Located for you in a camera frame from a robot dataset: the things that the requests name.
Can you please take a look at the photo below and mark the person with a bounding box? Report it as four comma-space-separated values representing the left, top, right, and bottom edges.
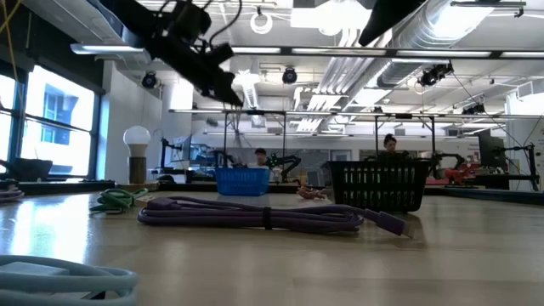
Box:
247, 147, 274, 169
376, 133, 410, 162

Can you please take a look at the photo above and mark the black background stand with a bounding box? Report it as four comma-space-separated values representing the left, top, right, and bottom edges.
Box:
492, 143, 541, 192

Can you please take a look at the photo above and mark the blue plastic basket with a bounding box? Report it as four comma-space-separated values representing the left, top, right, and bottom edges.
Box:
214, 167, 272, 197

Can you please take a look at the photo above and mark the round black ceiling fixture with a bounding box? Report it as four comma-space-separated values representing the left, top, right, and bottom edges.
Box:
140, 71, 160, 90
281, 66, 299, 86

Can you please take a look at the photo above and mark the white bulb lamp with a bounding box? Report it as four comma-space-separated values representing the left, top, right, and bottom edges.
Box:
116, 125, 161, 193

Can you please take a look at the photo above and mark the light blue USB cable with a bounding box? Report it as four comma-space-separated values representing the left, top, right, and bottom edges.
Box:
0, 184, 26, 204
0, 253, 141, 306

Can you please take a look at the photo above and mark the black monitor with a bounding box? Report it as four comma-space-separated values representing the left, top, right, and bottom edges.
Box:
477, 128, 507, 172

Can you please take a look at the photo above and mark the white hanging ring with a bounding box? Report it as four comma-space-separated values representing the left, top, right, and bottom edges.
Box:
249, 11, 275, 36

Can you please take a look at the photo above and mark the green plastic basket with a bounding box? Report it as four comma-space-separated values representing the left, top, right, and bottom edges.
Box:
339, 167, 417, 205

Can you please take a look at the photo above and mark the red background object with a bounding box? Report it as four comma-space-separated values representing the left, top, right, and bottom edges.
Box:
441, 163, 479, 187

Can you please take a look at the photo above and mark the black ceiling camera rig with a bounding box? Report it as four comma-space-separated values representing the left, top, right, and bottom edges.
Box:
417, 60, 455, 88

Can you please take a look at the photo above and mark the silver ventilation duct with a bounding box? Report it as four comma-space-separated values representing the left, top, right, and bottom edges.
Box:
376, 0, 496, 88

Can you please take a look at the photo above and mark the black metal background frame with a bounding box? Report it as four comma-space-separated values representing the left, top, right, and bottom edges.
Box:
223, 109, 287, 171
373, 112, 437, 162

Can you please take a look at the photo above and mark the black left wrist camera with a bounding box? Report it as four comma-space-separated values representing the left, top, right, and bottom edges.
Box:
167, 0, 213, 42

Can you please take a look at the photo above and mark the black tub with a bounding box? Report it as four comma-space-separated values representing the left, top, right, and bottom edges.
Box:
0, 156, 54, 184

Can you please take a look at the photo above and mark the black plastic basket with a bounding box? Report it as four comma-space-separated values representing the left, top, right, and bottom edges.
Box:
326, 159, 431, 214

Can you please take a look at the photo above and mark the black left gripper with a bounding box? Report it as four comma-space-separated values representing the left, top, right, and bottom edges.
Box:
146, 36, 244, 107

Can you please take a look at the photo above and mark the green USB cable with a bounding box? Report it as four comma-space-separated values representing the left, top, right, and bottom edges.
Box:
88, 187, 157, 215

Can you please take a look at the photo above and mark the long ceiling light bar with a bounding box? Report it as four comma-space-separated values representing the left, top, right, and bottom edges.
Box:
70, 42, 544, 60

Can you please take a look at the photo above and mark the purple USB cable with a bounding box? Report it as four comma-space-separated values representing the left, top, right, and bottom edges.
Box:
136, 195, 416, 239

